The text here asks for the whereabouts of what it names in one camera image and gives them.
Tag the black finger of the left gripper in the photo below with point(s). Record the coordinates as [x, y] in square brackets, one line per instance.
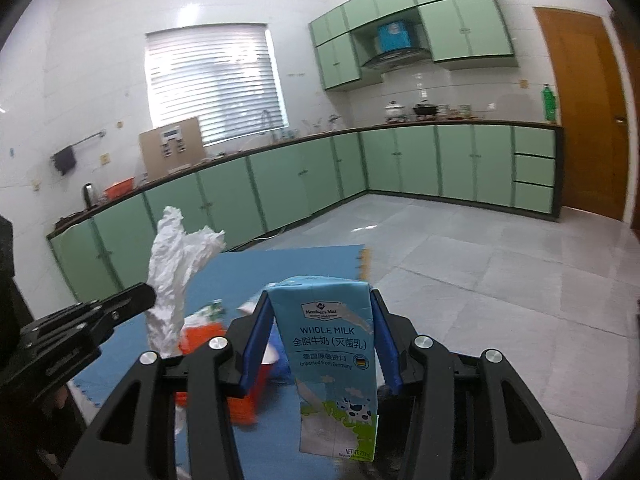
[125, 304]

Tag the blue foam floor mat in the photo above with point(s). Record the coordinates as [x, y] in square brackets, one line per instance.
[269, 448]

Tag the brown cardboard box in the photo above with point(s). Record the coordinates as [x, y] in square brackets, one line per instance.
[172, 148]

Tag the white window blinds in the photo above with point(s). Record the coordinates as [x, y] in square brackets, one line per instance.
[223, 74]

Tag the red paper cup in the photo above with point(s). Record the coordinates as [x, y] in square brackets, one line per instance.
[212, 336]

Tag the white cooking pot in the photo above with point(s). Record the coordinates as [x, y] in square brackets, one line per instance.
[395, 112]

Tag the dark towel on rail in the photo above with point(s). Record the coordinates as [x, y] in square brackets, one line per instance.
[64, 161]

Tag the metal towel rail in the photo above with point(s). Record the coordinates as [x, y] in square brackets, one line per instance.
[97, 135]

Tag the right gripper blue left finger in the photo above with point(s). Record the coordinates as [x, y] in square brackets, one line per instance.
[255, 331]

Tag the chrome sink faucet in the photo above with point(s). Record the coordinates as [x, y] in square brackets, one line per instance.
[267, 125]

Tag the green upper wall cabinets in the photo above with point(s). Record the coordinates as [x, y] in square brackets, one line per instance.
[460, 34]

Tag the green lower kitchen cabinets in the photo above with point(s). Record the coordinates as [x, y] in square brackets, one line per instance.
[510, 166]

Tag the orange plastic basin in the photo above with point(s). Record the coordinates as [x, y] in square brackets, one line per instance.
[119, 189]

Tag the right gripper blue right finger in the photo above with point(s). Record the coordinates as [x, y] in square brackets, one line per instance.
[386, 347]

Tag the blue whole milk carton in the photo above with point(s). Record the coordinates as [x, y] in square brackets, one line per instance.
[327, 331]

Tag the range hood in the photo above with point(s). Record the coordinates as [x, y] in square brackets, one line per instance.
[394, 59]

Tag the blue box above hood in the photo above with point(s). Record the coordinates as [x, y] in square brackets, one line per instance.
[394, 36]

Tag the black electric kettle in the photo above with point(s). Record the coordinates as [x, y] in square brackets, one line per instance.
[91, 199]

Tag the brown wooden door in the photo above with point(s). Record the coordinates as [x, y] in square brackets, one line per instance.
[592, 111]

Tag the black wok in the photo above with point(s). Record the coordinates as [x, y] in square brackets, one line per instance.
[425, 111]

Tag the green white paper carton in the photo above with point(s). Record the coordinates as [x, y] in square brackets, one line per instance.
[211, 313]

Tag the green plastic bottle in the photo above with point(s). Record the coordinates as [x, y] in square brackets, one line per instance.
[550, 106]

